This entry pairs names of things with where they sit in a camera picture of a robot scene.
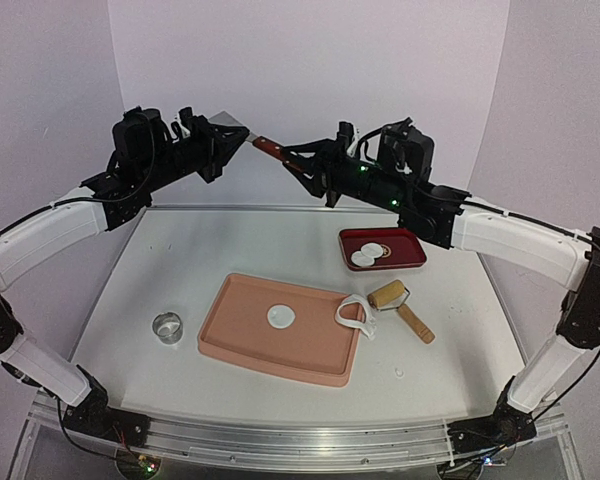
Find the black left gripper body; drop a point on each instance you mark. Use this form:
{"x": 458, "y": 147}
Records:
{"x": 188, "y": 156}

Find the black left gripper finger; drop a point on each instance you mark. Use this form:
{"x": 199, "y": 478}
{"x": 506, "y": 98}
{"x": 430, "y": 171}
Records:
{"x": 219, "y": 155}
{"x": 227, "y": 136}

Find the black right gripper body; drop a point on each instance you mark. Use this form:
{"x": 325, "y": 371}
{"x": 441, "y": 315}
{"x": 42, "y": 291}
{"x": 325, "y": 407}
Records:
{"x": 327, "y": 175}

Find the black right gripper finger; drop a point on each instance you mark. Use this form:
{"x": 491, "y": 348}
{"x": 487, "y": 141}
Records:
{"x": 310, "y": 174}
{"x": 313, "y": 148}

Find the metal scraper red handle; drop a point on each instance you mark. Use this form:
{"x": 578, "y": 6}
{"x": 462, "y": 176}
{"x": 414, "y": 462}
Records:
{"x": 250, "y": 135}

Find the wooden rolling pin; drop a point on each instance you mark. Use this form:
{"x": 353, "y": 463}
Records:
{"x": 393, "y": 297}

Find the round cut dough wrapper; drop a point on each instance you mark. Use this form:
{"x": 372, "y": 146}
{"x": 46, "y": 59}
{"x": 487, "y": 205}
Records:
{"x": 280, "y": 316}

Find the pink plastic tray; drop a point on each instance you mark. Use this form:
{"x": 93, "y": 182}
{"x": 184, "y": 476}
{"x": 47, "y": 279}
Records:
{"x": 315, "y": 349}

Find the white dough piece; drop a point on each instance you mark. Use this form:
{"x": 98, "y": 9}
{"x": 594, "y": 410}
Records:
{"x": 367, "y": 326}

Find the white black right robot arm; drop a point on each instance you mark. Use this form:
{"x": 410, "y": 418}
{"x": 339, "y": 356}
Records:
{"x": 390, "y": 168}

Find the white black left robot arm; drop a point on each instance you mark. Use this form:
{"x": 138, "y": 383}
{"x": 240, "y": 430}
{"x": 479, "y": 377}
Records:
{"x": 148, "y": 155}

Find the flat white dumpling wrapper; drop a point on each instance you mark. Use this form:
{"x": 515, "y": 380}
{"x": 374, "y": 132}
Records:
{"x": 372, "y": 250}

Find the dark red square tray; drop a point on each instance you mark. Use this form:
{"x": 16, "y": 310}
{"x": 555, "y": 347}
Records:
{"x": 402, "y": 249}

